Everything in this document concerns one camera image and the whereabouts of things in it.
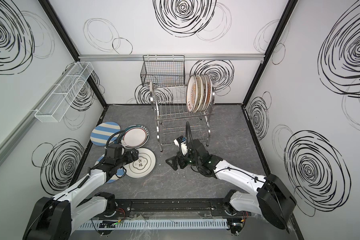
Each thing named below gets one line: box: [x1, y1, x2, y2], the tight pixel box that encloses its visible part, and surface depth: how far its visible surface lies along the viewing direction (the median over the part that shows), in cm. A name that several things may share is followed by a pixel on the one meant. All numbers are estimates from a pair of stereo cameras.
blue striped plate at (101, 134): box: [90, 121, 121, 146], surface depth 106 cm
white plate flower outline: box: [123, 147, 156, 179], surface depth 89 cm
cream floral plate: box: [194, 74, 204, 113], surface depth 71 cm
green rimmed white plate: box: [122, 124, 150, 149], surface depth 104 cm
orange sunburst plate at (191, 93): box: [186, 75, 198, 113], surface depth 84 cm
